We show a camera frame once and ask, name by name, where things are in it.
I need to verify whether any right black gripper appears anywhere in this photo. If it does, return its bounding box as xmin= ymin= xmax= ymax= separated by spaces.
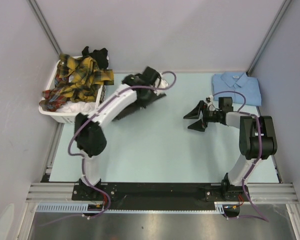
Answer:
xmin=184 ymin=100 xmax=222 ymax=132

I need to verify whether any dark pinstriped long sleeve shirt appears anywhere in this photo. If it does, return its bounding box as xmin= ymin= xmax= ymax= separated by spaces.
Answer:
xmin=112 ymin=92 xmax=167 ymax=122

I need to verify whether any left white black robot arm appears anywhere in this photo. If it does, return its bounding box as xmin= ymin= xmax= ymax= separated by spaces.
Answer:
xmin=72 ymin=67 xmax=169 ymax=200

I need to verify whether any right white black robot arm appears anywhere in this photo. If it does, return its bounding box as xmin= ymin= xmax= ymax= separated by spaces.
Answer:
xmin=183 ymin=96 xmax=278 ymax=201

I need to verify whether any black garment in basket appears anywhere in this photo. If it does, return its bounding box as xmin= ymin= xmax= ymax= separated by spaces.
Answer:
xmin=81 ymin=46 xmax=109 ymax=69

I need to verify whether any folded light blue shirt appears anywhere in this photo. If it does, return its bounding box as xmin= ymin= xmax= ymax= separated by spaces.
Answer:
xmin=212 ymin=71 xmax=262 ymax=107

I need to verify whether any yellow plaid flannel shirt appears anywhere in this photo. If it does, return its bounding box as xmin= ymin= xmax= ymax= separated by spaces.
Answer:
xmin=39 ymin=53 xmax=114 ymax=112

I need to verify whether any white garment in basket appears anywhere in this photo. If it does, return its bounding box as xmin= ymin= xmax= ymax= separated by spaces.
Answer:
xmin=56 ymin=101 xmax=96 ymax=113

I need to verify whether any white plastic laundry basket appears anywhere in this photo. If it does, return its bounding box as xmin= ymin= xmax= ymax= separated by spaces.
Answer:
xmin=39 ymin=53 xmax=114 ymax=124

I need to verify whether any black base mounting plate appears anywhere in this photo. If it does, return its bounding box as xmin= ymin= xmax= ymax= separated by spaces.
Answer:
xmin=71 ymin=178 xmax=249 ymax=213

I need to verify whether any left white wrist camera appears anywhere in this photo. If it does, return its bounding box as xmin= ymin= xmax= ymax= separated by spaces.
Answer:
xmin=154 ymin=73 xmax=169 ymax=96

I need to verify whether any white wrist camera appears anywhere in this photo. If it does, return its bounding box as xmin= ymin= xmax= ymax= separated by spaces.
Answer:
xmin=154 ymin=73 xmax=169 ymax=96
xmin=206 ymin=95 xmax=216 ymax=111

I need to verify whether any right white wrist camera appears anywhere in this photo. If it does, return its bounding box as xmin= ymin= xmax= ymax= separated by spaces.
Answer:
xmin=206 ymin=95 xmax=216 ymax=111

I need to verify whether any aluminium frame rail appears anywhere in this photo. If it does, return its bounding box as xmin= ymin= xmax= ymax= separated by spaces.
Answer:
xmin=26 ymin=182 xmax=299 ymax=204

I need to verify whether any left aluminium corner post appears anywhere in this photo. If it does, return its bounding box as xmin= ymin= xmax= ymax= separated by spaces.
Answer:
xmin=26 ymin=0 xmax=62 ymax=56

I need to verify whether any aluminium corner post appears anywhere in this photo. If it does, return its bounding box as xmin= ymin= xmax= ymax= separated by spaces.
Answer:
xmin=246 ymin=0 xmax=293 ymax=76
xmin=26 ymin=0 xmax=62 ymax=56

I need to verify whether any right aluminium corner post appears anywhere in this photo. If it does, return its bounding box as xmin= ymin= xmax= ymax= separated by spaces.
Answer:
xmin=246 ymin=0 xmax=293 ymax=76

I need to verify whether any light blue slotted cable duct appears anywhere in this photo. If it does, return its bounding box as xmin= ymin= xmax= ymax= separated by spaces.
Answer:
xmin=36 ymin=203 xmax=225 ymax=214

